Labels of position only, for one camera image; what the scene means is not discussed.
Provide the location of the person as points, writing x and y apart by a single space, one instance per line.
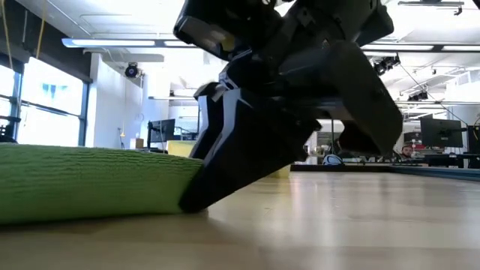
407 151

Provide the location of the large black monitor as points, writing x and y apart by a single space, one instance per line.
440 133

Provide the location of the black metal table frame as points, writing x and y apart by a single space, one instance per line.
375 168

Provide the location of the yellow translucent plastic basket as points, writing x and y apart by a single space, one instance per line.
182 148

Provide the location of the ceiling light fixture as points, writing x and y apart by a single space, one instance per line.
112 42

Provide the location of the small black ceiling light cluster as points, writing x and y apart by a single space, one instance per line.
418 96

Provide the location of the blue and white ball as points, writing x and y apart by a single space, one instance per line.
332 160

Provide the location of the black ceiling equipment cluster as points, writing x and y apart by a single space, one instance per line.
386 64

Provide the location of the dark green microfiber towel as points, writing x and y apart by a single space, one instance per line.
93 183

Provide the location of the black ceiling camera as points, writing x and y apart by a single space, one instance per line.
131 70

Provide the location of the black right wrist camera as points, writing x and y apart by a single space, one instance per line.
210 32

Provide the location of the large window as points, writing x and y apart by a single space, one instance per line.
52 105

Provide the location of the black background station frame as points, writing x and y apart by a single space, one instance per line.
332 135

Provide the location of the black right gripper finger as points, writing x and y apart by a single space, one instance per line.
210 120
247 150

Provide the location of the cardboard box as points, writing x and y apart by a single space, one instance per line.
137 143

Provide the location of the small black monitor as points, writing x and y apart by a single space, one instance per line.
163 129

